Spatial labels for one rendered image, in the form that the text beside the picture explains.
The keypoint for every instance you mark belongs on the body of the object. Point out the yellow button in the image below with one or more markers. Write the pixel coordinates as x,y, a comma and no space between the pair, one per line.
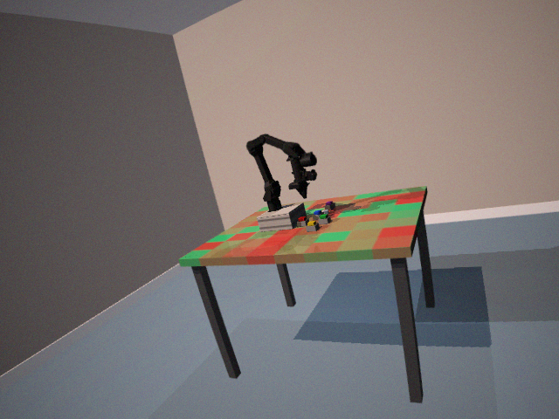
312,226

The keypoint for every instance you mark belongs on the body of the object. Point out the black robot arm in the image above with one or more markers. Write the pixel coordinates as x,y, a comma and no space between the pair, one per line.
298,157

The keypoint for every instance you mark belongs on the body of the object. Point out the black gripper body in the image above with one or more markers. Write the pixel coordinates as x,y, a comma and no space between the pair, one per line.
298,182

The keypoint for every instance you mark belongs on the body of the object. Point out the red button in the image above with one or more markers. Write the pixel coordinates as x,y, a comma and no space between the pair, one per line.
302,221

